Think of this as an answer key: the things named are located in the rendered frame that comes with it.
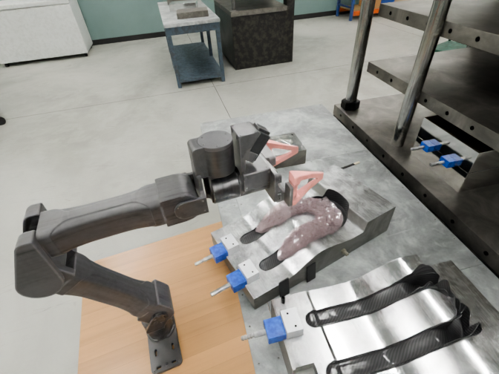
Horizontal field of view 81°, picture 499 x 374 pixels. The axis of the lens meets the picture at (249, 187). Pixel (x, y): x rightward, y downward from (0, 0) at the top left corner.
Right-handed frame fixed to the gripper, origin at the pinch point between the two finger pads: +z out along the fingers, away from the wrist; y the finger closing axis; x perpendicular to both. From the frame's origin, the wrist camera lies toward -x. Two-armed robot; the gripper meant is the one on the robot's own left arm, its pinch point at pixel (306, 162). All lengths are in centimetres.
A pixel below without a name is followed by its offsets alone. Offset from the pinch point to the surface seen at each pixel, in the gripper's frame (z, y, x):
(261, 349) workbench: -16.3, -14.0, 40.3
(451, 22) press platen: 77, 39, -10
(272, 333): -14.1, -15.8, 29.8
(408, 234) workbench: 40, 0, 40
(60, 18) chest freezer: -128, 618, 55
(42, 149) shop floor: -139, 278, 122
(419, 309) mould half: 16.2, -24.0, 27.4
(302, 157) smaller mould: 28, 47, 36
